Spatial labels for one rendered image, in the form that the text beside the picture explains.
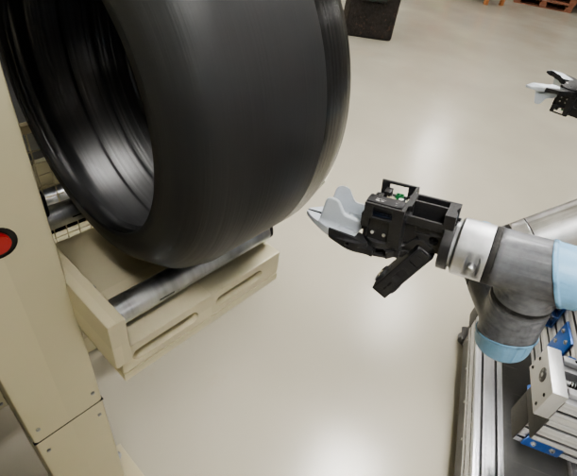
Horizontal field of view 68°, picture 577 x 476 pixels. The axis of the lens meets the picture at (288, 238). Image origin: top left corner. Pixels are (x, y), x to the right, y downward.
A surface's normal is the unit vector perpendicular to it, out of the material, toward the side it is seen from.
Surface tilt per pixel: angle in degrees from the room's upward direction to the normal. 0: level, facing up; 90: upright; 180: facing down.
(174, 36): 67
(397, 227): 91
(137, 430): 0
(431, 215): 91
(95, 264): 0
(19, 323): 90
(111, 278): 0
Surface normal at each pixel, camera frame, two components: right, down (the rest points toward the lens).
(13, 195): 0.73, 0.50
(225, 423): 0.11, -0.76
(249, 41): 0.70, 0.07
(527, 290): -0.53, 0.59
